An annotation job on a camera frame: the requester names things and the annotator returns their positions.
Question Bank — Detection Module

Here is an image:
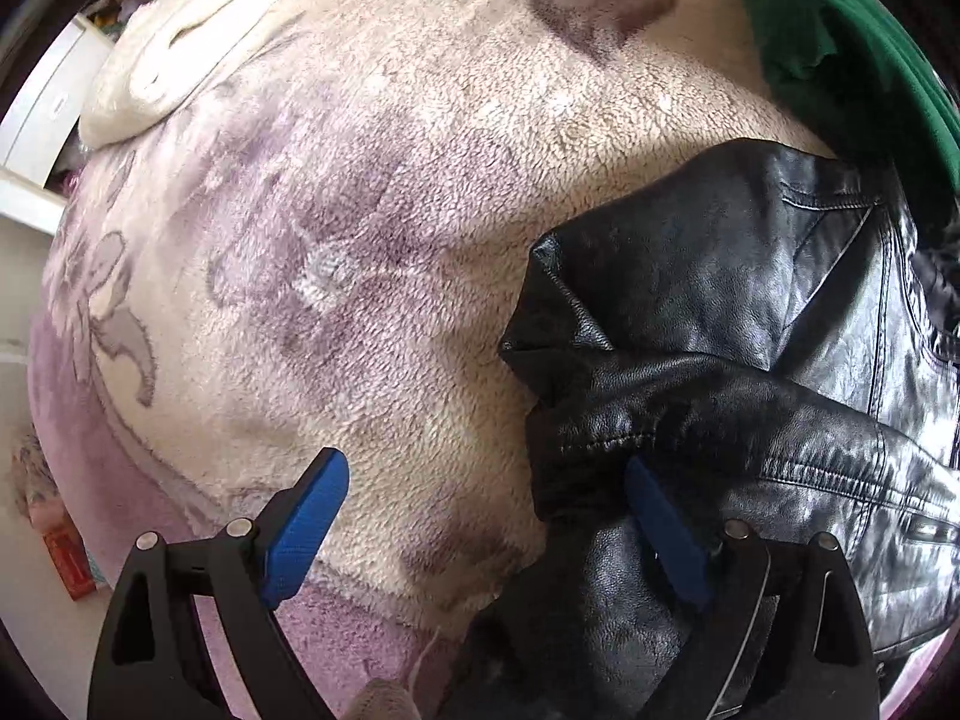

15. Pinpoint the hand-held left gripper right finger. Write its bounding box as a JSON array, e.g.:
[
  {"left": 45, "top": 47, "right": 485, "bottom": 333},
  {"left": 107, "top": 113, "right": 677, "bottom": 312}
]
[{"left": 625, "top": 456, "right": 878, "bottom": 720}]

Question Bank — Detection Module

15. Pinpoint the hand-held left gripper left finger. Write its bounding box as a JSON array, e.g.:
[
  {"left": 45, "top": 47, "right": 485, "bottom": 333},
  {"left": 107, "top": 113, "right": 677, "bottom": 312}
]
[{"left": 88, "top": 447, "right": 351, "bottom": 720}]

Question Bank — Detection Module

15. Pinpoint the black leather jacket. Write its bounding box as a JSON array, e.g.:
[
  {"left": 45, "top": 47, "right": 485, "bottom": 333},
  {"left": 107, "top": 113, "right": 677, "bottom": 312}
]
[{"left": 450, "top": 139, "right": 960, "bottom": 720}]

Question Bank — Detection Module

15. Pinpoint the red box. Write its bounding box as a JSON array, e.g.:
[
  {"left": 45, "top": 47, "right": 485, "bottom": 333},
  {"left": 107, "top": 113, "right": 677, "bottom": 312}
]
[{"left": 43, "top": 529, "right": 97, "bottom": 602}]

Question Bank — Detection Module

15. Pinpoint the floral fleece blanket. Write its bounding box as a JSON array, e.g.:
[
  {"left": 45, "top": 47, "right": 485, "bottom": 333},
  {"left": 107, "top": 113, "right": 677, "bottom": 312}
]
[{"left": 28, "top": 0, "right": 841, "bottom": 720}]

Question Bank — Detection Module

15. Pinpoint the white fluffy pillow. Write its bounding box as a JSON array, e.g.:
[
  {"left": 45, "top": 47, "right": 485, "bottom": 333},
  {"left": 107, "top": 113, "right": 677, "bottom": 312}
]
[{"left": 79, "top": 0, "right": 331, "bottom": 149}]

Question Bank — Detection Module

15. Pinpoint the white cabinet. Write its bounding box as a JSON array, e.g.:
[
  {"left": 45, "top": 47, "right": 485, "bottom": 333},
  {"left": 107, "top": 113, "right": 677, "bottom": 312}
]
[{"left": 0, "top": 0, "right": 181, "bottom": 222}]

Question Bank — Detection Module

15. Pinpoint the green garment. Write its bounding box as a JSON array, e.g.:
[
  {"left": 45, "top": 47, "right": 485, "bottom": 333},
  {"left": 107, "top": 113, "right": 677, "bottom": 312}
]
[{"left": 724, "top": 0, "right": 960, "bottom": 237}]

